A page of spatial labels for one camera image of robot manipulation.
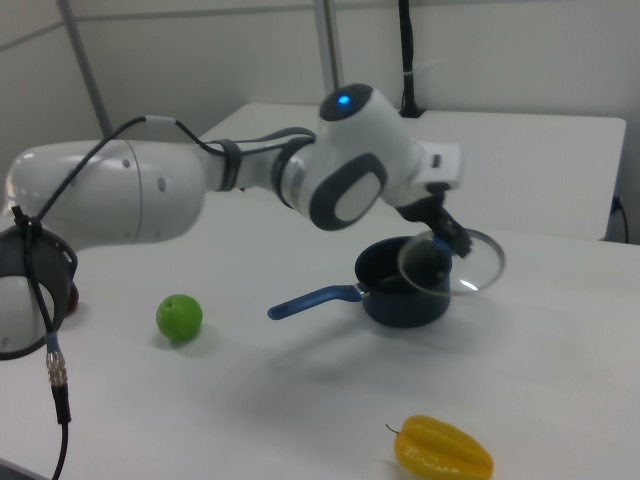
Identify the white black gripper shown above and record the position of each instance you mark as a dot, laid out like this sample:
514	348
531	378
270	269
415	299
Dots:
442	165

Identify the glass lid with blue knob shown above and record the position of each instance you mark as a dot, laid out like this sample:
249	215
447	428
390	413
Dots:
480	267

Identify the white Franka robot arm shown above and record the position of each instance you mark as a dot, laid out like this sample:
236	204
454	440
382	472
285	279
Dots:
125	190

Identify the white side table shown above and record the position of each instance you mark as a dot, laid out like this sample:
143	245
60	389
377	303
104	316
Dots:
525	165

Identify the yellow plastic starfruit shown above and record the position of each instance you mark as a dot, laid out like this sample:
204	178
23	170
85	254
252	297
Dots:
442	450

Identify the green plastic apple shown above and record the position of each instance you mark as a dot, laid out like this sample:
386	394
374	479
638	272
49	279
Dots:
179	319

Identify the dark red plastic apple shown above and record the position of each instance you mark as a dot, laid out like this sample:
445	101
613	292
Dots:
74	298

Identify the black camera stand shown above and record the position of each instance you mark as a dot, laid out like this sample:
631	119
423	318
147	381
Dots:
408	50

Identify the grey partition post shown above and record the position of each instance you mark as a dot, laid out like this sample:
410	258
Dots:
331	40
85	65

